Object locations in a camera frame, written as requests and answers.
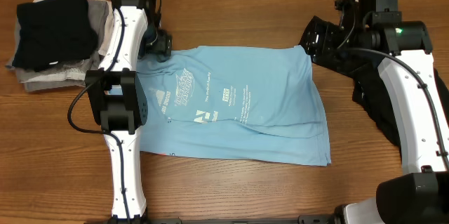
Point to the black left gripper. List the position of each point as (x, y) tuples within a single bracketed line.
[(163, 43)]

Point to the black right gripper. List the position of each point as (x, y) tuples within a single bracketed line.
[(330, 32)]

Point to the light blue printed t-shirt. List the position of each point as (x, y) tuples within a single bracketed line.
[(231, 102)]

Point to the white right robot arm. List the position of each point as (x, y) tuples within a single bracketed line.
[(391, 63)]

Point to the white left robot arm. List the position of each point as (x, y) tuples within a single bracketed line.
[(118, 100)]

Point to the black crumpled garment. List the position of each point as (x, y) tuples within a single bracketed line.
[(369, 90)]

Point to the grey folded garment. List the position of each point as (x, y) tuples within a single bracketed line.
[(62, 75)]

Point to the black folded garment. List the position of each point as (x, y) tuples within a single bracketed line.
[(52, 32)]

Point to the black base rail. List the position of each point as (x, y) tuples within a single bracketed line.
[(228, 221)]

